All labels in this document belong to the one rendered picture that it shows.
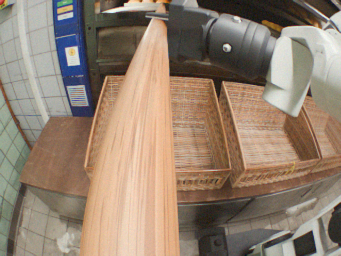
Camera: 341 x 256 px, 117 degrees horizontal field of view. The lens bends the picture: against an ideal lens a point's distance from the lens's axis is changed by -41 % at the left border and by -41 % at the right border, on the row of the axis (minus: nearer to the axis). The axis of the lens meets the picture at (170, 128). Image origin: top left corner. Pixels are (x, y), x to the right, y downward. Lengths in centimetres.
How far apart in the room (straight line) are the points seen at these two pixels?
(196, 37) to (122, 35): 64
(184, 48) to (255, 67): 11
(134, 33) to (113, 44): 11
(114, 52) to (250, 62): 73
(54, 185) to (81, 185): 15
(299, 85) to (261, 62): 6
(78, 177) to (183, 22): 74
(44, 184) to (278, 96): 91
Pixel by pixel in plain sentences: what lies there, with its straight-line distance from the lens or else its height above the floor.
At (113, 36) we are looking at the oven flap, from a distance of 89.
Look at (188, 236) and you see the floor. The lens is 129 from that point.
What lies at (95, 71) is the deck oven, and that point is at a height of 86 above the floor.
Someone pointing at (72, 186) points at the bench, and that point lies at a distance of 82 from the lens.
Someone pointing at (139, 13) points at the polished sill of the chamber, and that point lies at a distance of 83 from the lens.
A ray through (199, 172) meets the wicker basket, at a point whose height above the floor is 73.
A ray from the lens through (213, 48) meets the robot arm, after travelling 24.
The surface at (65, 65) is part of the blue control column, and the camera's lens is 99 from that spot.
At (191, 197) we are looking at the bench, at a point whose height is 58.
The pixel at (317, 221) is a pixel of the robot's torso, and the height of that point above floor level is 87.
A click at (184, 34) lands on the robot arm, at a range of 28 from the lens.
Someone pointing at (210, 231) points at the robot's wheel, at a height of 20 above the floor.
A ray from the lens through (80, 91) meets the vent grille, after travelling 102.
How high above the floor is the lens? 125
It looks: 43 degrees down
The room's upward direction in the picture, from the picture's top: 6 degrees clockwise
